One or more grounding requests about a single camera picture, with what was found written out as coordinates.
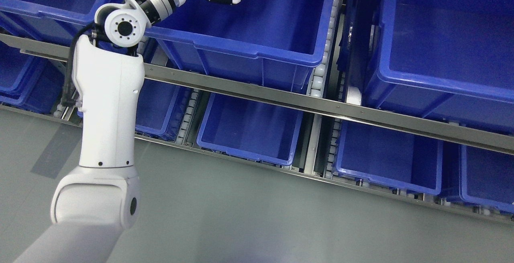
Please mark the metal shelf rack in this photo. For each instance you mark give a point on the metal shelf rack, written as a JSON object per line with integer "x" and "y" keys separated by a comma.
{"x": 317, "y": 106}

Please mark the blue bin lower far left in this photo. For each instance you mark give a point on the blue bin lower far left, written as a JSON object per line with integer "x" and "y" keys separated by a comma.
{"x": 28, "y": 82}

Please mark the blue bin upper right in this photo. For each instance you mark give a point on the blue bin upper right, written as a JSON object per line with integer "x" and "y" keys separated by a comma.
{"x": 443, "y": 60}

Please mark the blue bin upper left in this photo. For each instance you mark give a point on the blue bin upper left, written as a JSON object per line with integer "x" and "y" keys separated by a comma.
{"x": 53, "y": 21}

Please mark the blue bin lower far right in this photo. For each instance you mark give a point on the blue bin lower far right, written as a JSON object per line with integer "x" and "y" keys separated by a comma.
{"x": 478, "y": 177}

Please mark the blue bin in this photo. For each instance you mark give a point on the blue bin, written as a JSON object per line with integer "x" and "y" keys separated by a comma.
{"x": 161, "y": 108}
{"x": 250, "y": 130}
{"x": 271, "y": 43}
{"x": 478, "y": 177}
{"x": 53, "y": 21}
{"x": 443, "y": 60}
{"x": 390, "y": 158}
{"x": 28, "y": 82}

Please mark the blue bin upper middle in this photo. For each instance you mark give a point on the blue bin upper middle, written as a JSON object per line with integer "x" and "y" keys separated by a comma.
{"x": 271, "y": 43}

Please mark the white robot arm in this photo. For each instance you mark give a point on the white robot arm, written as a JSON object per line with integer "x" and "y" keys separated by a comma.
{"x": 97, "y": 201}

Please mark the blue bin lower middle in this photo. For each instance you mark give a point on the blue bin lower middle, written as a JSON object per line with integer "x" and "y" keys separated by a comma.
{"x": 250, "y": 130}

